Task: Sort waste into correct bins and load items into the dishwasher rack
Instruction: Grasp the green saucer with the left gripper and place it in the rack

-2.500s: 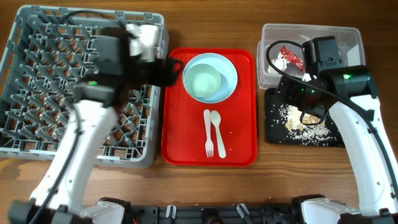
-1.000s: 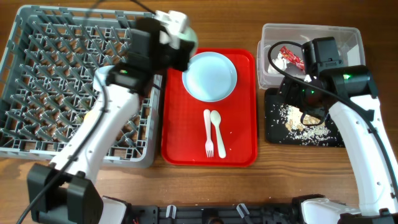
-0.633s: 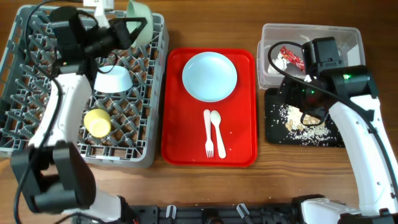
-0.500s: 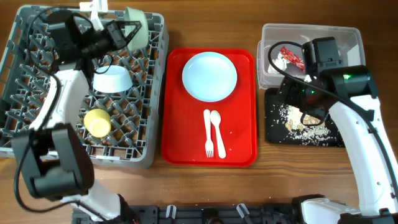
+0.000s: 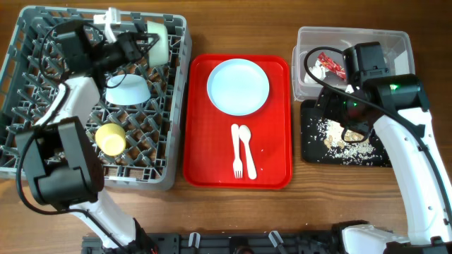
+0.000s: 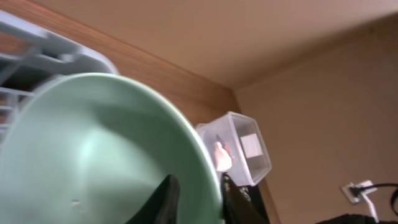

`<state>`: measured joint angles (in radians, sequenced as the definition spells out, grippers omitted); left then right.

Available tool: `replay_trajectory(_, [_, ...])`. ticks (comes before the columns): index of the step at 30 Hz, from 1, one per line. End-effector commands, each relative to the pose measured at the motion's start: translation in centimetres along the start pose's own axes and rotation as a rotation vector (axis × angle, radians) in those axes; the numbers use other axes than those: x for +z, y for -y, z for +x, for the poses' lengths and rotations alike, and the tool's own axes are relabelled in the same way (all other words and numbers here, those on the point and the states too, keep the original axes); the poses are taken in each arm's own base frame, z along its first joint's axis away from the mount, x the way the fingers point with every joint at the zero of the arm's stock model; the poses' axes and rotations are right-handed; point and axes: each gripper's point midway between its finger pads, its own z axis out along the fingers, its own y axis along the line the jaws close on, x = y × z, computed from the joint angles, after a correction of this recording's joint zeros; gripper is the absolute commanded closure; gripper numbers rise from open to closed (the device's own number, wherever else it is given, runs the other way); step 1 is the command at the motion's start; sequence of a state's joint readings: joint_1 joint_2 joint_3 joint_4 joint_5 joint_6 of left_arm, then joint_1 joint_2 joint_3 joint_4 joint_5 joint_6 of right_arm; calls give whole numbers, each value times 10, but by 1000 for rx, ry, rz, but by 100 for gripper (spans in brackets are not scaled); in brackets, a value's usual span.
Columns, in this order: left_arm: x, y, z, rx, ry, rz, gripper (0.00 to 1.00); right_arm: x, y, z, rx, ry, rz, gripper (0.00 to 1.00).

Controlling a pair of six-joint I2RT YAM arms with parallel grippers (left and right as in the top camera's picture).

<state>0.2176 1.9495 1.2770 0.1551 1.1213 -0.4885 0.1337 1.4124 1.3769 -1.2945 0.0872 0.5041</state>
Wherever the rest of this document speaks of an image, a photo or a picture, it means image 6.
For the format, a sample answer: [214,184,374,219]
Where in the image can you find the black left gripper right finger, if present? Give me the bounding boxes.
[221,173,269,224]

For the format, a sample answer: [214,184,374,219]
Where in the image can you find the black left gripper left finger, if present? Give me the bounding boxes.
[126,175,180,224]

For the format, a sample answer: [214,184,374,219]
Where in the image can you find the white napkin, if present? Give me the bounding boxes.
[214,141,233,172]

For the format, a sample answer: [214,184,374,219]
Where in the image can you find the light green bowl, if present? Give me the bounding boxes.
[1,73,222,223]

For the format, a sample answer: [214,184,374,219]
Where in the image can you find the red snack wrapper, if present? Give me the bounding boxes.
[216,135,234,159]

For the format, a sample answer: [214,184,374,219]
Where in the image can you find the black food waste tray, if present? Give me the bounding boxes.
[239,185,270,223]

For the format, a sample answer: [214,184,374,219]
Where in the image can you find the clear plastic waste bin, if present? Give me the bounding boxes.
[196,111,272,186]

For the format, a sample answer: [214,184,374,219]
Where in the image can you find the grey dishwasher rack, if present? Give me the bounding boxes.
[1,11,119,136]

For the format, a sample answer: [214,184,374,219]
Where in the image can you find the white label on bin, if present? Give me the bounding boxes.
[241,134,262,158]

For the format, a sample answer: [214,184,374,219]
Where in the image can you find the white wall outlet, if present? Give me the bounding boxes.
[340,180,377,205]

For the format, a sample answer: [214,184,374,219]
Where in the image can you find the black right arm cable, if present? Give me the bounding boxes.
[348,182,398,217]

